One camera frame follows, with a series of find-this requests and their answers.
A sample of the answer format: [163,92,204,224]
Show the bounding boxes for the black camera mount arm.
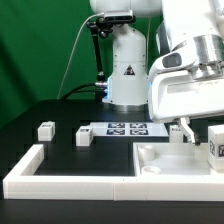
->
[86,16,137,88]

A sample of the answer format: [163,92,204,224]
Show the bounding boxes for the black cables at base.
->
[59,83,108,102]

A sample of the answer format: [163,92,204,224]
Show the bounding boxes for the white U-shaped fence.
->
[3,144,224,201]

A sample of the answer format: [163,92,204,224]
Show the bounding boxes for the fiducial marker sheet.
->
[90,122,168,137]

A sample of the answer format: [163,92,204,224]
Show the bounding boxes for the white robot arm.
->
[89,0,224,145]

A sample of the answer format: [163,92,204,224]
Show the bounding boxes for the grey camera on mount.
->
[104,10,133,21]

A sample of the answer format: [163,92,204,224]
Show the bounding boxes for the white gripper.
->
[148,50,224,146]

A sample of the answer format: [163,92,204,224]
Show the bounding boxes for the white square tabletop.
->
[132,141,224,184]

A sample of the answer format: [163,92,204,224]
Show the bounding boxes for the white cable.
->
[56,12,106,100]

